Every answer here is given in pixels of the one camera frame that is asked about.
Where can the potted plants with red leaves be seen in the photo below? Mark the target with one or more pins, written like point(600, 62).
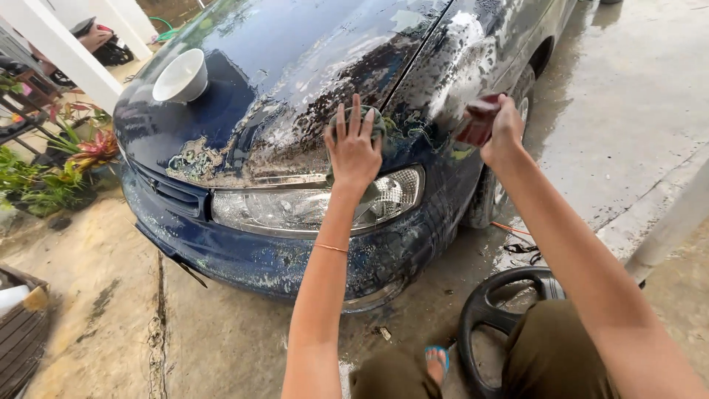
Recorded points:
point(55, 166)

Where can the black steering wheel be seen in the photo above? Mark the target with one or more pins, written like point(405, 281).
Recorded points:
point(487, 316)

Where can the dark red sponge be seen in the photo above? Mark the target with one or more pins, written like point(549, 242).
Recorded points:
point(477, 123)

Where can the blue flip-flop sandal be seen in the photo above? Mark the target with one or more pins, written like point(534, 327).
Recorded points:
point(437, 357)

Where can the person's left hand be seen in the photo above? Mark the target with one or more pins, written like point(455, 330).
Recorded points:
point(352, 154)

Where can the grey slanted pole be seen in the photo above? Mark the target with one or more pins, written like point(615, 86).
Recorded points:
point(667, 227)

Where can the grey-green washing cloth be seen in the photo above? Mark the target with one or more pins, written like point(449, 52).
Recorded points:
point(372, 124)

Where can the person's right fingers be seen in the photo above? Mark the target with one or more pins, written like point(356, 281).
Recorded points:
point(487, 111)

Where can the dark wicker basket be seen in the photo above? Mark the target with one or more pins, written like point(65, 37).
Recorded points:
point(22, 332)

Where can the person's right hand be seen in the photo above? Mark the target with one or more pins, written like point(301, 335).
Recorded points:
point(503, 136)

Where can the dark wooden rack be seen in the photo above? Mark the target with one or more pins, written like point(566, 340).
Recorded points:
point(22, 111)

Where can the dark blue car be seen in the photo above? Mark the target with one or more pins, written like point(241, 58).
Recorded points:
point(310, 138)

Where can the parked motorcycle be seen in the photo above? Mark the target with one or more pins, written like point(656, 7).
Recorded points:
point(99, 41)

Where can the white plastic bowl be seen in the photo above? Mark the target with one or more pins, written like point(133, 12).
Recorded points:
point(180, 77)

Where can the white post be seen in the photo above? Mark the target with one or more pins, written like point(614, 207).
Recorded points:
point(61, 50)

